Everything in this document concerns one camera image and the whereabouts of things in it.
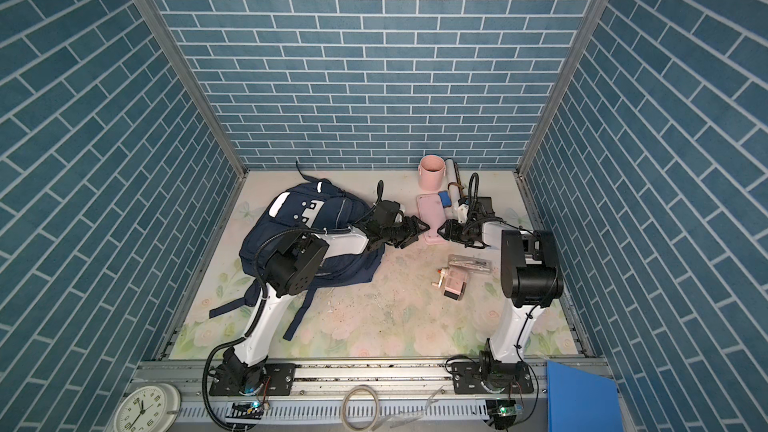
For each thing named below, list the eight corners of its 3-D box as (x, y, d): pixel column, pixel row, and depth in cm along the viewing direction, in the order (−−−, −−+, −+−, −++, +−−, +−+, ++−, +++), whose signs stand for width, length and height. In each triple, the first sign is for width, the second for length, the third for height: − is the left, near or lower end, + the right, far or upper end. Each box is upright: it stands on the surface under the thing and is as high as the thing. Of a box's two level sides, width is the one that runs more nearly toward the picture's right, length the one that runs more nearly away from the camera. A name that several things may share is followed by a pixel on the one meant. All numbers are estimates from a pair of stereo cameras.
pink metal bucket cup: (419, 192, 116) (420, 174, 109) (418, 172, 123) (419, 154, 116) (443, 192, 117) (446, 174, 109) (441, 172, 124) (444, 154, 116)
